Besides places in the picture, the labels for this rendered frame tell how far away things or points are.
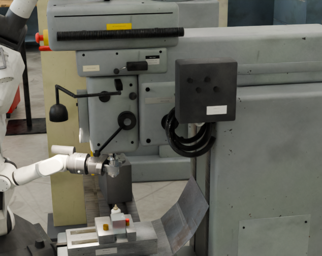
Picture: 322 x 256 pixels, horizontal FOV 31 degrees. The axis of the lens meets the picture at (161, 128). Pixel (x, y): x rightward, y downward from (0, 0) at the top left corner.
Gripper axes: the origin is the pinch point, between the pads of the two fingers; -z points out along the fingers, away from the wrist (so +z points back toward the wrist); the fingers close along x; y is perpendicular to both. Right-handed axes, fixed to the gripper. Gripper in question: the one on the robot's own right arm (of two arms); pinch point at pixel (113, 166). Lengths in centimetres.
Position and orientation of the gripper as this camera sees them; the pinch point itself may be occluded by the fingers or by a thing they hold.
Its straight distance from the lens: 237.6
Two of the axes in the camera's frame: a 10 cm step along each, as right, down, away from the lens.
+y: 0.0, 9.4, 3.4
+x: 2.1, -3.3, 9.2
